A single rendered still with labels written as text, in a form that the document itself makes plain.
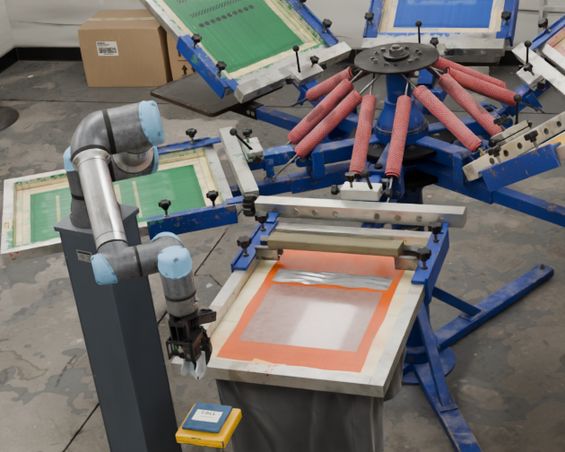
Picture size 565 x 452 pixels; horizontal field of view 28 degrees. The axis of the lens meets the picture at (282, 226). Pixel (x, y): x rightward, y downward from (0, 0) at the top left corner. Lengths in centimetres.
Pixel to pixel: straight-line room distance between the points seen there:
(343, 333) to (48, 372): 207
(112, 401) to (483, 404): 148
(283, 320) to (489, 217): 259
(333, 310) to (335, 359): 24
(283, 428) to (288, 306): 35
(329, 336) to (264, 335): 18
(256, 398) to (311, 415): 16
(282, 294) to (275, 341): 24
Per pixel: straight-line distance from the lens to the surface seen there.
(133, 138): 286
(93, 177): 279
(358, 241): 334
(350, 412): 306
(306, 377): 291
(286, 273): 341
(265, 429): 321
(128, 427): 371
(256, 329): 318
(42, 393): 481
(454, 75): 400
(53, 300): 543
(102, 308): 346
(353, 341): 308
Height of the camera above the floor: 270
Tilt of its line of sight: 28 degrees down
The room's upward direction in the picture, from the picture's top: 7 degrees counter-clockwise
